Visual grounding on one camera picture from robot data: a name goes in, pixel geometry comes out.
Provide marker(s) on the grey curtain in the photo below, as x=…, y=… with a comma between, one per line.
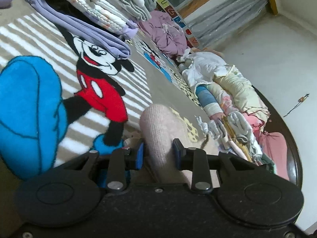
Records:
x=223, y=27

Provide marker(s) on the purple floral duvet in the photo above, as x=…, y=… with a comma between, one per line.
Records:
x=163, y=34

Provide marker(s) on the dark wooden bed end board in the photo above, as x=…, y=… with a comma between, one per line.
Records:
x=294, y=153

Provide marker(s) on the pink knitted towel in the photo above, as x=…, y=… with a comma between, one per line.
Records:
x=158, y=133

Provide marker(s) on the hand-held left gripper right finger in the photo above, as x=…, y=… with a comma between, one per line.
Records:
x=177, y=153

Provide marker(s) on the folded clothes stack pastel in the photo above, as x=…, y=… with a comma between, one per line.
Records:
x=237, y=126

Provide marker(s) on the cartoon mouse printed blanket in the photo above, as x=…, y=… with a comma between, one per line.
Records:
x=29, y=104

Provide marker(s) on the colourful letter print board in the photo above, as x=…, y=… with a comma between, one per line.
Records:
x=179, y=22

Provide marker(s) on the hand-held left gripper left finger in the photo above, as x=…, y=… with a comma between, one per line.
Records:
x=140, y=153

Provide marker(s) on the blue cloth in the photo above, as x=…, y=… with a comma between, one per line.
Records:
x=205, y=96

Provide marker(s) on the folded clothes stack purple bottomed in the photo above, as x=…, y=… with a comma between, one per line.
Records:
x=86, y=2

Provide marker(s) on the pink quilt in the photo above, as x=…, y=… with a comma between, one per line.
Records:
x=275, y=151

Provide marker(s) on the white duvet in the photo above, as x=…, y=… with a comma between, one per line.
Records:
x=205, y=67

